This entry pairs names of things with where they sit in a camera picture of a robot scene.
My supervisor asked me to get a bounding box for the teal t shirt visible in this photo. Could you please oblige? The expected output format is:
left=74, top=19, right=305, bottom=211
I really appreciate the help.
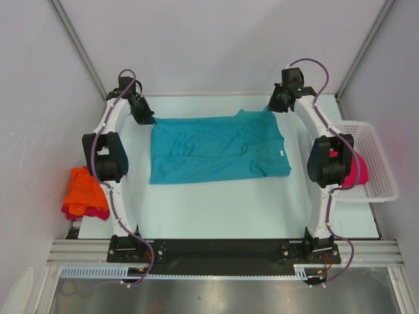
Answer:
left=150, top=109, right=291, bottom=184

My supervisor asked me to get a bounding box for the white plastic mesh basket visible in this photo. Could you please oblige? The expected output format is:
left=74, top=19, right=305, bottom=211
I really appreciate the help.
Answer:
left=332, top=120, right=399, bottom=203

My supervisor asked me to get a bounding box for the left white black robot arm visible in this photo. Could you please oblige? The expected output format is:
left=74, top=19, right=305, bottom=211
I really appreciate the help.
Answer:
left=82, top=69, right=156, bottom=262

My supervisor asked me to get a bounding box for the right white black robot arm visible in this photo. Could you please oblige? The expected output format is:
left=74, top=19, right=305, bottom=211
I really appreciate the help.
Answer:
left=268, top=67, right=357, bottom=262

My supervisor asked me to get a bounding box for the orange t shirt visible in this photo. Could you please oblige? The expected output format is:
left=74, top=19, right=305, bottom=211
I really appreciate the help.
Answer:
left=62, top=167, right=109, bottom=215

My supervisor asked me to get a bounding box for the magenta t shirt on table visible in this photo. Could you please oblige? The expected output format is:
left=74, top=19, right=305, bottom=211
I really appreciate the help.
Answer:
left=61, top=206, right=110, bottom=221

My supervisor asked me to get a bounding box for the red t shirt in basket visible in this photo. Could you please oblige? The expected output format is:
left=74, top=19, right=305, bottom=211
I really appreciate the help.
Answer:
left=341, top=152, right=369, bottom=189

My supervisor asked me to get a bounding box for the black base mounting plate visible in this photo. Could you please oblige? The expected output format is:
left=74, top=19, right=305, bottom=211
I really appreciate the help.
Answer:
left=107, top=239, right=341, bottom=277

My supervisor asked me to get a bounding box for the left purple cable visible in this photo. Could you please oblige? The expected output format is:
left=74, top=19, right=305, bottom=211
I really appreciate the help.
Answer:
left=90, top=68, right=155, bottom=288

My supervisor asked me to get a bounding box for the white slotted cable duct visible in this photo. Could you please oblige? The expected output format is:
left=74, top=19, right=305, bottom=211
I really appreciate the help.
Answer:
left=60, top=265, right=328, bottom=281

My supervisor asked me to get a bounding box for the aluminium frame rail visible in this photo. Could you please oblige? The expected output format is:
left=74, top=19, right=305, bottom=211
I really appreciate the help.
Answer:
left=46, top=239, right=404, bottom=267

